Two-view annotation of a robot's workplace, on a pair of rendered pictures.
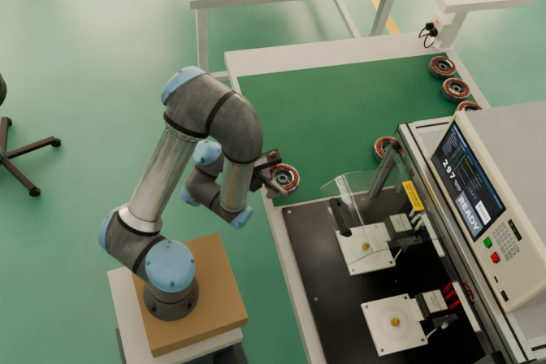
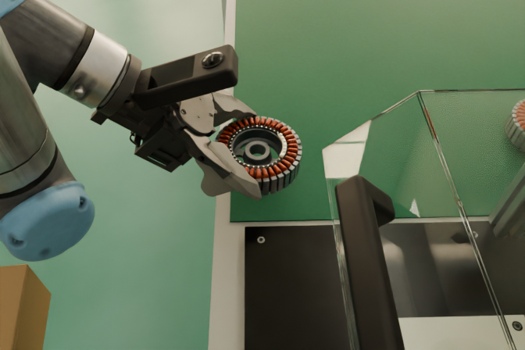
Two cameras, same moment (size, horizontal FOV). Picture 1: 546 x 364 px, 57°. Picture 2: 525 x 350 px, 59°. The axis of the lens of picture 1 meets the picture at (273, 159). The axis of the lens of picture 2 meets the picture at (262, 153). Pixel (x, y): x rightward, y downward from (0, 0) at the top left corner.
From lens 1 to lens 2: 1.10 m
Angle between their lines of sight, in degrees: 14
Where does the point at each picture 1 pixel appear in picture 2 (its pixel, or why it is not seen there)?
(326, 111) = (399, 47)
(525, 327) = not seen: outside the picture
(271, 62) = not seen: outside the picture
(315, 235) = (319, 319)
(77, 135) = (55, 106)
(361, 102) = (478, 39)
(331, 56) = not seen: outside the picture
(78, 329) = not seen: outside the picture
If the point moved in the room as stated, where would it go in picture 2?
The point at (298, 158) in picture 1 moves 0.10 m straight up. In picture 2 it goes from (319, 124) to (326, 73)
